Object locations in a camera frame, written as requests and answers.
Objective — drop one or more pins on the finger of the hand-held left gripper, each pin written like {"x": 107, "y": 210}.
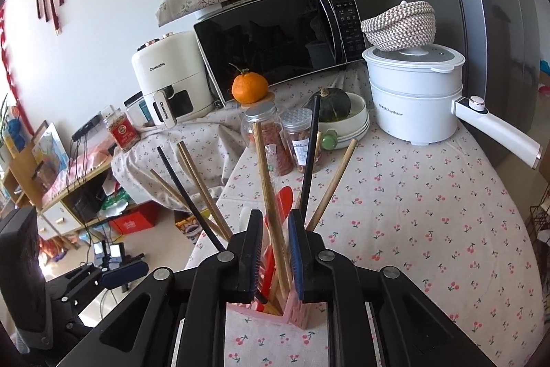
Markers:
{"x": 124, "y": 274}

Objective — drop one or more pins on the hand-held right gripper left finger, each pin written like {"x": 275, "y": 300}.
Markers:
{"x": 253, "y": 255}

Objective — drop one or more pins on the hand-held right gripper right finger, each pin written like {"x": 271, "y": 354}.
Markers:
{"x": 295, "y": 255}

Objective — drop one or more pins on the red plastic spoon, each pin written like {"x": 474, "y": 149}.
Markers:
{"x": 284, "y": 203}

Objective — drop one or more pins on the pink plastic utensil basket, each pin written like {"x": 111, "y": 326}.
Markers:
{"x": 296, "y": 317}

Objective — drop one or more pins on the wooden chopstick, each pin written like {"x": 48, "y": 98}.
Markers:
{"x": 203, "y": 181}
{"x": 198, "y": 182}
{"x": 266, "y": 186}
{"x": 333, "y": 183}
{"x": 172, "y": 192}

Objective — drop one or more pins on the black chopstick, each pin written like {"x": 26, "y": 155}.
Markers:
{"x": 310, "y": 156}
{"x": 191, "y": 199}

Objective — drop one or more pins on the phone on tripod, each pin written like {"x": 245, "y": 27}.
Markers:
{"x": 109, "y": 255}

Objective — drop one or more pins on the red box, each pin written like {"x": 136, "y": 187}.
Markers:
{"x": 133, "y": 221}

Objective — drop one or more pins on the wooden cabinet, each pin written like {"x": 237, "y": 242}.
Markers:
{"x": 56, "y": 216}

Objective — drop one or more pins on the printed cardboard box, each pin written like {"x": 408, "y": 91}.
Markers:
{"x": 189, "y": 227}

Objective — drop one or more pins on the jar of red goji berries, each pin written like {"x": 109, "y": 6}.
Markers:
{"x": 279, "y": 152}

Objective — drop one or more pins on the pink cloth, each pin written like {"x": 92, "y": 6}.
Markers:
{"x": 77, "y": 173}

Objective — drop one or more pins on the jar of nuts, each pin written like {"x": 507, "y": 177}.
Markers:
{"x": 296, "y": 147}

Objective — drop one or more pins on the framed picture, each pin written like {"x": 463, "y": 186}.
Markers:
{"x": 47, "y": 152}

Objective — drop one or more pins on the cherry print tablecloth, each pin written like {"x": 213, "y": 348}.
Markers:
{"x": 408, "y": 221}

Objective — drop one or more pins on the cherry print cloth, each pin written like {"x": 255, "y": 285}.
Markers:
{"x": 202, "y": 135}

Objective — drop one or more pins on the red label jar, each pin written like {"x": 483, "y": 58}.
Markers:
{"x": 122, "y": 132}

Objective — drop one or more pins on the black power strip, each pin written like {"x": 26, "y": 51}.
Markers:
{"x": 86, "y": 128}

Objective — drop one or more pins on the dark green squash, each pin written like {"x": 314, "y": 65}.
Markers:
{"x": 335, "y": 104}

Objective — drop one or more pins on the clear container with black lid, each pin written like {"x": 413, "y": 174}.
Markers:
{"x": 135, "y": 109}

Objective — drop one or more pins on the orange mandarin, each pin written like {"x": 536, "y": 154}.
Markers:
{"x": 249, "y": 87}

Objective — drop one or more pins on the white electric pot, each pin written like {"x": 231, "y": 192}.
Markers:
{"x": 408, "y": 100}

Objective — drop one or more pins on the cream air fryer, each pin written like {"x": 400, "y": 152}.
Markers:
{"x": 167, "y": 66}

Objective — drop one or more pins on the black microwave oven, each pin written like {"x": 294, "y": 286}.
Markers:
{"x": 266, "y": 31}

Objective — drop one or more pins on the blue and pink toy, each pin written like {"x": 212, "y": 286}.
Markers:
{"x": 543, "y": 68}

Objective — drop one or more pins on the grey refrigerator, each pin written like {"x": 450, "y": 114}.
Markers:
{"x": 494, "y": 6}

